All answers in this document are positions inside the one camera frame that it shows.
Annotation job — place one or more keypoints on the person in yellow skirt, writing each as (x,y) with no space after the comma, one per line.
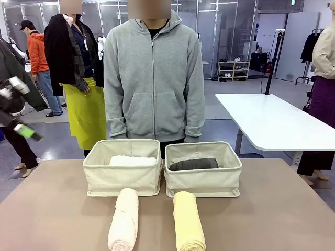
(83,109)

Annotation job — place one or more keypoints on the person in beige jacket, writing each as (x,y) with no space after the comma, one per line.
(323,78)

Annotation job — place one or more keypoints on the person in grey hoodie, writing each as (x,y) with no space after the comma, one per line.
(154,86)

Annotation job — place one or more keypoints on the person in orange hoodie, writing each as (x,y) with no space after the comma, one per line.
(39,57)

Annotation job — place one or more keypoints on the beige fabric basket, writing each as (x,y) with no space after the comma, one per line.
(123,180)
(204,183)

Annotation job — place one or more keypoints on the black hanging garment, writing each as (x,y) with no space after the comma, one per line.
(310,48)

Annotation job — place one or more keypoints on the white side table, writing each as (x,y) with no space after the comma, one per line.
(274,120)

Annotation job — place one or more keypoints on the hand of yellow skirt person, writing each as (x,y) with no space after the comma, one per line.
(85,89)

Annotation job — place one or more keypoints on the wooden shoe rack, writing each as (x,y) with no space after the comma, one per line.
(233,70)

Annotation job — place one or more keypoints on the person in dark green jacket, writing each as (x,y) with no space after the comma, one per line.
(15,146)

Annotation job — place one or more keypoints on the black clothes rack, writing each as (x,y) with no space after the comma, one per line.
(306,78)

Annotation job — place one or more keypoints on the dark grey towel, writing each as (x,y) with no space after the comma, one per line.
(195,164)

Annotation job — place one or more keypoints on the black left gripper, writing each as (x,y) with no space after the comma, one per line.
(10,109)

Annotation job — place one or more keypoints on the black camera stand pole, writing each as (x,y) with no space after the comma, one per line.
(272,62)

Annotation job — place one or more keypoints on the black suitcase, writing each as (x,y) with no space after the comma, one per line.
(259,62)

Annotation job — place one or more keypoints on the pale pink rolled towel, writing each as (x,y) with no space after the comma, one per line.
(125,219)

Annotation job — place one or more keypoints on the pale yellow rolled towel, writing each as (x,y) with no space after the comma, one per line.
(188,222)

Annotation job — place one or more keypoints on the white towel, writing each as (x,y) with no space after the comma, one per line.
(132,161)

